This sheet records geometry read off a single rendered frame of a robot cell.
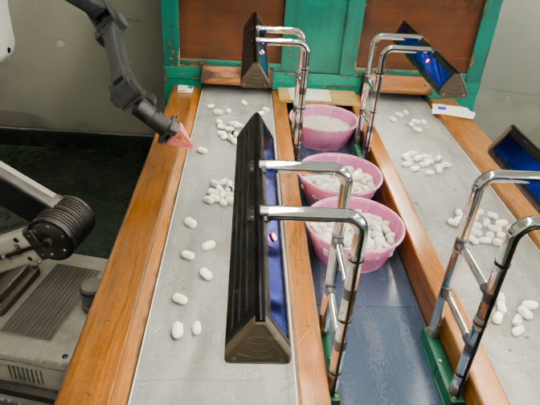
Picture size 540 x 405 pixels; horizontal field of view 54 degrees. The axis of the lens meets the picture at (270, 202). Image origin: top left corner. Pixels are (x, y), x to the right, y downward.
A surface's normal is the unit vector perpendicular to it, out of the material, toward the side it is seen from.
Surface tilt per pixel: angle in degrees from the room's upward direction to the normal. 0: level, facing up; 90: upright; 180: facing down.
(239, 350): 90
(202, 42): 90
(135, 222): 0
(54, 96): 90
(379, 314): 0
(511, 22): 90
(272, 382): 0
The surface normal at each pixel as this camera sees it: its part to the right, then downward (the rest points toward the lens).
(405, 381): 0.06, -0.85
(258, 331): 0.03, 0.53
